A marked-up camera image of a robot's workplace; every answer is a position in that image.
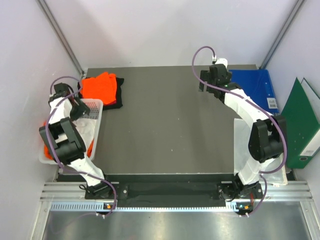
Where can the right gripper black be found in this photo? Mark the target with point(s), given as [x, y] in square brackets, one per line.
[205, 76]

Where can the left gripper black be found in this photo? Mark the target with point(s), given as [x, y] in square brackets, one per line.
[82, 109]

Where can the white green raglan t-shirt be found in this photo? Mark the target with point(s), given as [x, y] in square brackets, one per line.
[87, 129]

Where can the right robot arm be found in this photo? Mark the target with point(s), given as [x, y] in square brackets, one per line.
[268, 133]

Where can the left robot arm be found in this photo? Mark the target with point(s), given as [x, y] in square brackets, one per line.
[66, 144]

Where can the white plastic basket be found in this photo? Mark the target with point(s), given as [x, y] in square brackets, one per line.
[96, 109]

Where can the folded orange t-shirt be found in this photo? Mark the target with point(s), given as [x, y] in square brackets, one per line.
[102, 87]

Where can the blue plastic folder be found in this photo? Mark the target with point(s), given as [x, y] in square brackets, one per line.
[257, 84]

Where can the green lever arch binder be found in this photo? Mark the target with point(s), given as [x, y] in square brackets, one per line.
[302, 115]

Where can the translucent plastic sleeve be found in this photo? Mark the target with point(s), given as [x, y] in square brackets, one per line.
[240, 140]

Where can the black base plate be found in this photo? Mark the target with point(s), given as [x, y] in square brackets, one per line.
[178, 194]

